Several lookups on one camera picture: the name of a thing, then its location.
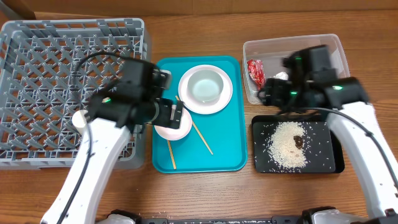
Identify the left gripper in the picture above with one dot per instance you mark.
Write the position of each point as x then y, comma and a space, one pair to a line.
164, 119

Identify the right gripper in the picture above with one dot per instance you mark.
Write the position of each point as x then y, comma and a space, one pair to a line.
266, 94

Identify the white tissue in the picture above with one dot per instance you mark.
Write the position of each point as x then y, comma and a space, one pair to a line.
281, 76

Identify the pink small plate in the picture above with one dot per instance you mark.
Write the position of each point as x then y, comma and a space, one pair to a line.
176, 134

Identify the red snack wrapper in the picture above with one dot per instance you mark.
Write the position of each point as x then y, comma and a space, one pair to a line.
256, 72

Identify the grey bowl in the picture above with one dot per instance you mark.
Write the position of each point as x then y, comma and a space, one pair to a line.
205, 85

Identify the brown food scrap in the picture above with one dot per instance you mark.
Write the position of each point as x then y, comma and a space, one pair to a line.
298, 142

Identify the large white plate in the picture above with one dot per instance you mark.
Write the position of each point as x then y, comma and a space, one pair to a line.
205, 108

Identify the white rice pile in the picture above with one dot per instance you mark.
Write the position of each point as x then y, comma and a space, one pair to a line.
286, 146

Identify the white cup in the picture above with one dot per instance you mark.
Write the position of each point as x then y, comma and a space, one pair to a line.
79, 121

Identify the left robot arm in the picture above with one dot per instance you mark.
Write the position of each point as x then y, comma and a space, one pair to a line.
113, 113

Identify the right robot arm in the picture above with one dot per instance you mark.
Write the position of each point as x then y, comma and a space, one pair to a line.
313, 85

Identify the clear plastic bin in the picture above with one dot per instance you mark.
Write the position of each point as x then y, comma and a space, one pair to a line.
272, 51

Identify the teal plastic tray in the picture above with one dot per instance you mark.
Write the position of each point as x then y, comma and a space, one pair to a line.
224, 131

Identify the black plastic tray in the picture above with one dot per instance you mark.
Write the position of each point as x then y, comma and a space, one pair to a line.
337, 146

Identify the grey plastic dish rack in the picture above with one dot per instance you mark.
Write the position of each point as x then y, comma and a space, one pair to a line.
49, 70

